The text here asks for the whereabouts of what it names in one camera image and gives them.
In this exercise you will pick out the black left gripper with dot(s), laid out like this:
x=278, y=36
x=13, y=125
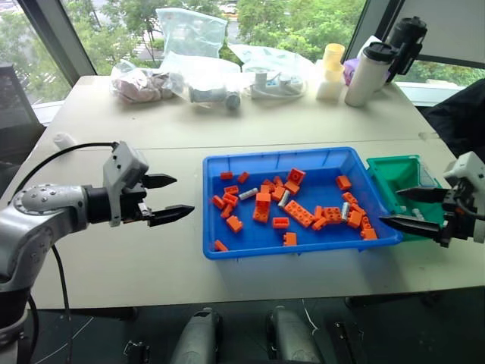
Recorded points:
x=132, y=203

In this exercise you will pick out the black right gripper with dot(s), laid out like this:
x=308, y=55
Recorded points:
x=460, y=221

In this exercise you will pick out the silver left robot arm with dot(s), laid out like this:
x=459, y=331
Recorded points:
x=41, y=212

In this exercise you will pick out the green plastic bin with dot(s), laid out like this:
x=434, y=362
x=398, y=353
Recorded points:
x=390, y=174

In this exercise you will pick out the small orange building block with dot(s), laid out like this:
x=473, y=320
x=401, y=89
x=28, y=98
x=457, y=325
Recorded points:
x=355, y=219
x=234, y=223
x=230, y=199
x=243, y=177
x=221, y=246
x=218, y=202
x=227, y=175
x=278, y=181
x=319, y=224
x=265, y=188
x=366, y=222
x=369, y=234
x=349, y=198
x=227, y=211
x=231, y=190
x=280, y=222
x=270, y=184
x=290, y=239
x=358, y=209
x=291, y=188
x=318, y=212
x=277, y=193
x=343, y=182

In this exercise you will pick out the square orange building block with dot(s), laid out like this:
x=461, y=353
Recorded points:
x=296, y=176
x=331, y=215

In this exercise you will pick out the orange plastic toy brick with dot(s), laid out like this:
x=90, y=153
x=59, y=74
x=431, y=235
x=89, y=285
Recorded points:
x=261, y=208

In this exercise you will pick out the blue plastic tray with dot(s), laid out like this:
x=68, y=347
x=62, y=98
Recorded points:
x=257, y=239

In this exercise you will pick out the black fabric heap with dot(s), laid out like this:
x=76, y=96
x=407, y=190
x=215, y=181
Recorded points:
x=460, y=117

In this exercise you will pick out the plastic bag with pink items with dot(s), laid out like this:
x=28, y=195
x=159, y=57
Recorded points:
x=140, y=85

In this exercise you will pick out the plastic bag with grey parts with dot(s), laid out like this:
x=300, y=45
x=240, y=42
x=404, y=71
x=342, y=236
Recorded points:
x=206, y=89

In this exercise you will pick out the small white roll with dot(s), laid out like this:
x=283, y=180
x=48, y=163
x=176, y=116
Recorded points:
x=63, y=139

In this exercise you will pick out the orange 2x4 toy brick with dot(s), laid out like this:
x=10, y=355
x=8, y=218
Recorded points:
x=299, y=213

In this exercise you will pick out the white tumbler with black lid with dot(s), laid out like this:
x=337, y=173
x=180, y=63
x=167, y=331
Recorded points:
x=363, y=79

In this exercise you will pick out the grey rounded shape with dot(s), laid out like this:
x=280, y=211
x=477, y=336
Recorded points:
x=291, y=337
x=199, y=339

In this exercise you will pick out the purple plastic item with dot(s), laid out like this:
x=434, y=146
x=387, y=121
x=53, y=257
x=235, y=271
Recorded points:
x=350, y=72

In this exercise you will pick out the plastic bag with white parts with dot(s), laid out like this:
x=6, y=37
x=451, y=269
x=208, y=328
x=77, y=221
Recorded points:
x=271, y=81

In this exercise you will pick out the teal translucent plastic bag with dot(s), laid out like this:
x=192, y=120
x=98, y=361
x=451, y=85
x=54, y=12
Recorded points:
x=189, y=32

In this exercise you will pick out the black office chair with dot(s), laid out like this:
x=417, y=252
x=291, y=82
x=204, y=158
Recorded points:
x=17, y=110

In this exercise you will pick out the black travel mug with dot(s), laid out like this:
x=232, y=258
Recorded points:
x=407, y=38

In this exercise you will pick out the pale yellow cup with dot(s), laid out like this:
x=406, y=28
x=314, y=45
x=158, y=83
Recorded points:
x=333, y=60

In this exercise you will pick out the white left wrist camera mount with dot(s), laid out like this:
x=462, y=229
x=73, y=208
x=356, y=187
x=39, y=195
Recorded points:
x=127, y=161

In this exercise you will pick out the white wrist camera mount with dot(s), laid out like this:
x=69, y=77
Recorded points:
x=127, y=161
x=468, y=167

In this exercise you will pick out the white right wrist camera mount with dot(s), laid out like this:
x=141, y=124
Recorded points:
x=468, y=167

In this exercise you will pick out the black bracket under table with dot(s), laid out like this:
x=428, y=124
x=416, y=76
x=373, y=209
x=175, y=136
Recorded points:
x=137, y=352
x=346, y=341

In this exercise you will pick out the dark window frame post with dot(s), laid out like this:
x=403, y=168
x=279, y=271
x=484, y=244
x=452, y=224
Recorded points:
x=57, y=34
x=373, y=22

